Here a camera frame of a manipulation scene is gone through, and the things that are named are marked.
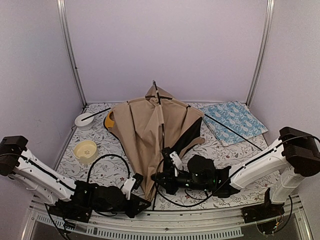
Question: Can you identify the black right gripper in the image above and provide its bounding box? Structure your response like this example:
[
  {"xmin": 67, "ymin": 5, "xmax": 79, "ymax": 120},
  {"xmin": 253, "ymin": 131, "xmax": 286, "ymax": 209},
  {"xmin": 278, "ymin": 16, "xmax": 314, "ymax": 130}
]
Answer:
[{"xmin": 152, "ymin": 166, "xmax": 211, "ymax": 194}]

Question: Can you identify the beige pet tent fabric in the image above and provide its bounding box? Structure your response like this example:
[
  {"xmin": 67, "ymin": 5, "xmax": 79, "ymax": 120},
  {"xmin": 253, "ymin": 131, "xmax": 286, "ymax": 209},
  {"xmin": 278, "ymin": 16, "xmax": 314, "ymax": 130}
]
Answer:
[{"xmin": 110, "ymin": 85, "xmax": 205, "ymax": 201}]

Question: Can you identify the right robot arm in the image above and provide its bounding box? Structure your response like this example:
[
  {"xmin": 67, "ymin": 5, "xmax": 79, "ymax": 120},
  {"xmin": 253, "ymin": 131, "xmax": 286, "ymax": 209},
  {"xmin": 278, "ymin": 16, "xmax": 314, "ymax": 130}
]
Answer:
[{"xmin": 151, "ymin": 127, "xmax": 320, "ymax": 218}]

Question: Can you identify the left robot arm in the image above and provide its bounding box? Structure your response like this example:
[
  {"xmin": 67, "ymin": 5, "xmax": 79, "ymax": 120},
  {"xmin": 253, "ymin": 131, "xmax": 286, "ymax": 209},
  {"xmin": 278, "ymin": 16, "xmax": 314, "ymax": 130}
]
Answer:
[{"xmin": 0, "ymin": 135, "xmax": 151, "ymax": 223}]

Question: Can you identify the cream paw print bowl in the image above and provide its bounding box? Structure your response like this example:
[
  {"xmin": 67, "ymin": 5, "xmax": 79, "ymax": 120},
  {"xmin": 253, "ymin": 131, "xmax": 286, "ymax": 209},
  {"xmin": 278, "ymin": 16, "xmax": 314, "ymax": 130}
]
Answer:
[{"xmin": 73, "ymin": 140, "xmax": 98, "ymax": 164}]

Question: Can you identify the yellow bear bowl stand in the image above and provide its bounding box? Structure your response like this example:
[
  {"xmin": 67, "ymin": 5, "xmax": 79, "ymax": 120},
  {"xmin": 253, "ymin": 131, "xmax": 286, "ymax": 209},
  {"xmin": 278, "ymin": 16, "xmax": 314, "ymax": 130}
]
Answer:
[{"xmin": 103, "ymin": 111, "xmax": 116, "ymax": 132}]

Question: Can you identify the white ceramic bowl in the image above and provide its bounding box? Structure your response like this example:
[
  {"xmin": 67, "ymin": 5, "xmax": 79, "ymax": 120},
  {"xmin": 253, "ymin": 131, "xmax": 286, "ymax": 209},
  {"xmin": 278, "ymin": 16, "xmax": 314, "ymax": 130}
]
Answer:
[{"xmin": 74, "ymin": 112, "xmax": 95, "ymax": 131}]

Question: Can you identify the blue snowman print cushion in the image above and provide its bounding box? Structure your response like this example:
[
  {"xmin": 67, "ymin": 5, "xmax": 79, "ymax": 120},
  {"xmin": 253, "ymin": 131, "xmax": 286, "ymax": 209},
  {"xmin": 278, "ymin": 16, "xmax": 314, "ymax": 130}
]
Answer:
[{"xmin": 200, "ymin": 100, "xmax": 268, "ymax": 147}]

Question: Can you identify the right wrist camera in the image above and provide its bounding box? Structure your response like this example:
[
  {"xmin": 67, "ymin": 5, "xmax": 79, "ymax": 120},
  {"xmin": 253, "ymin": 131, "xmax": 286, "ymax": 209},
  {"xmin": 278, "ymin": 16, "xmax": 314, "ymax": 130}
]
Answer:
[{"xmin": 161, "ymin": 147, "xmax": 183, "ymax": 177}]

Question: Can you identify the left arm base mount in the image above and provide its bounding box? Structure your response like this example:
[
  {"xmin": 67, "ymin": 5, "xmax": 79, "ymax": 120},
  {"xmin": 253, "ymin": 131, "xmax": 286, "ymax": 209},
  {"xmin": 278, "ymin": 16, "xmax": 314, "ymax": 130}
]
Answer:
[{"xmin": 48, "ymin": 200, "xmax": 92, "ymax": 223}]

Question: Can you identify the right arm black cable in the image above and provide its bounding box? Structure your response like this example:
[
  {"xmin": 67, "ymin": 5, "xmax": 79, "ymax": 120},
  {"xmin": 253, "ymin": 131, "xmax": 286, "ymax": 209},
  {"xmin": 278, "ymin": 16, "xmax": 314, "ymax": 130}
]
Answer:
[{"xmin": 153, "ymin": 134, "xmax": 316, "ymax": 235}]

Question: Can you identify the aluminium front rail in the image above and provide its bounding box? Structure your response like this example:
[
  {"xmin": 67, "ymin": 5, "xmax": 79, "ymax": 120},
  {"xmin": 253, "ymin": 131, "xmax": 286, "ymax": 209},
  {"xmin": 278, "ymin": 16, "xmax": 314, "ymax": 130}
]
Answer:
[{"xmin": 21, "ymin": 195, "xmax": 316, "ymax": 240}]

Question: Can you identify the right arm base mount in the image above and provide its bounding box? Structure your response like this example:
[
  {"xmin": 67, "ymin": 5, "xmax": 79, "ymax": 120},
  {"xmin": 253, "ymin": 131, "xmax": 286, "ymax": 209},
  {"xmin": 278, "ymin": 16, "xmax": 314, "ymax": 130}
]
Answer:
[{"xmin": 241, "ymin": 188, "xmax": 285, "ymax": 224}]

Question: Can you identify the aluminium right corner post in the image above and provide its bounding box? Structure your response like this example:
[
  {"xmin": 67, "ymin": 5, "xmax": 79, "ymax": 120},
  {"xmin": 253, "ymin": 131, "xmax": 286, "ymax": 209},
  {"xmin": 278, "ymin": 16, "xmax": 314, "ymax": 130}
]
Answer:
[{"xmin": 245, "ymin": 0, "xmax": 275, "ymax": 108}]

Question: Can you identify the aluminium corner post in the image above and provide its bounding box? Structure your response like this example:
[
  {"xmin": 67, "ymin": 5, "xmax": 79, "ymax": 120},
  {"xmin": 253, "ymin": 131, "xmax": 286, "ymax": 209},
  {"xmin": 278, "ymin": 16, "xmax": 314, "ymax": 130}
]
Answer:
[
  {"xmin": 245, "ymin": 0, "xmax": 275, "ymax": 108},
  {"xmin": 56, "ymin": 0, "xmax": 88, "ymax": 109}
]

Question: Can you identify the aluminium left corner post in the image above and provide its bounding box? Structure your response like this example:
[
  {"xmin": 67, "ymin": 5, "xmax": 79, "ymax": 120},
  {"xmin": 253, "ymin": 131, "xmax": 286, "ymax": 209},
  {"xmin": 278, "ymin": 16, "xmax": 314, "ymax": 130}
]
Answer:
[{"xmin": 56, "ymin": 0, "xmax": 88, "ymax": 109}]

